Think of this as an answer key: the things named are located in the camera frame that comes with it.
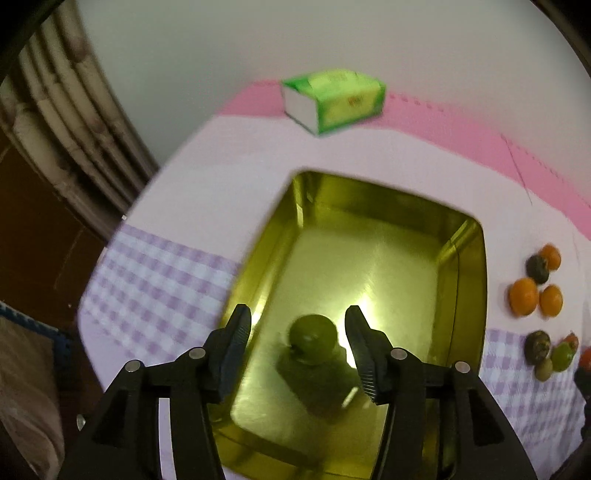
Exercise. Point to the green tomato with stem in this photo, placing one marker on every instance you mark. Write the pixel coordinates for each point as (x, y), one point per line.
(562, 356)

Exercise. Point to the green tissue pack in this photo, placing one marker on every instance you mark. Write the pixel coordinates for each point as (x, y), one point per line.
(331, 99)

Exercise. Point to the small back orange mandarin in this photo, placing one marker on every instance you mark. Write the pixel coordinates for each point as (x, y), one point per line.
(552, 256)

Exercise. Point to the pink purple checked tablecloth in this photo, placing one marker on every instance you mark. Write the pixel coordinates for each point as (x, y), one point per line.
(163, 282)

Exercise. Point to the beige patterned curtain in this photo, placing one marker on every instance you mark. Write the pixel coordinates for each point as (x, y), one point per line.
(57, 107)

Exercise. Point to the red tomato back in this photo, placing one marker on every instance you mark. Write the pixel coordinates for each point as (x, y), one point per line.
(573, 341)

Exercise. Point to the small brown kiwi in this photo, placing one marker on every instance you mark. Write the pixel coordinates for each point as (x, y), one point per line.
(544, 370)

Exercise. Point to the yellow-orange mandarin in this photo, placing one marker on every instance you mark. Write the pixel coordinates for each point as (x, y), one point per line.
(551, 301)

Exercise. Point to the dark mangosteen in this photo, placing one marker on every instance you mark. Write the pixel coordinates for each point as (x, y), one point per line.
(537, 347)
(537, 269)

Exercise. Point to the red gold toffee tin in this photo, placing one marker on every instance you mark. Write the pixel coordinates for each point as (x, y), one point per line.
(333, 248)

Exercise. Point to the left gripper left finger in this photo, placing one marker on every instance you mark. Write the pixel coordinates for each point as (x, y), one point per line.
(121, 440)

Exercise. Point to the red tomato front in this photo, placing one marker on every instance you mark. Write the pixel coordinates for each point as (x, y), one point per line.
(585, 360)

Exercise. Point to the red tomato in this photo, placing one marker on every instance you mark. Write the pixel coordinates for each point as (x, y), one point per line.
(573, 341)
(585, 360)

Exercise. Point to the green tomato front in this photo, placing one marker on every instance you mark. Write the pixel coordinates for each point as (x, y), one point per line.
(312, 339)

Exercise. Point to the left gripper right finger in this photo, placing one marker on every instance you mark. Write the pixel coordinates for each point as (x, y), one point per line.
(472, 424)

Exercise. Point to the dark mangosteen back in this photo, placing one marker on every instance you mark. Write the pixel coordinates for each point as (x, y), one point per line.
(537, 269)

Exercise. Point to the large orange mandarin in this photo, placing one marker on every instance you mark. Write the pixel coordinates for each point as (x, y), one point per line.
(523, 297)

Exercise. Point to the dark mangosteen front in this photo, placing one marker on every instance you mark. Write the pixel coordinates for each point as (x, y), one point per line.
(537, 347)

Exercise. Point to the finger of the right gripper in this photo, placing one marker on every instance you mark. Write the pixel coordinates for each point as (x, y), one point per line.
(582, 379)

